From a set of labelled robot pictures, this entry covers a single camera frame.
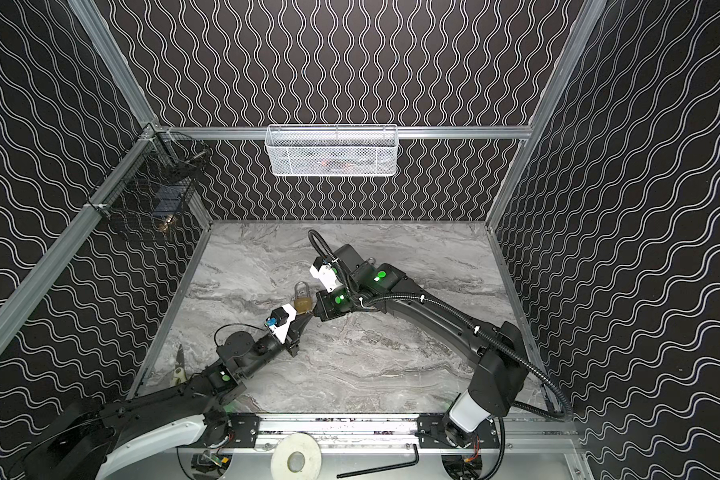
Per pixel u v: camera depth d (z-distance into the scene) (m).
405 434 0.76
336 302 0.64
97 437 0.43
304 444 0.73
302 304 0.98
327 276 0.69
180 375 0.84
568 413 0.37
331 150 0.61
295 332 0.69
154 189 0.94
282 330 0.65
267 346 0.68
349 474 0.69
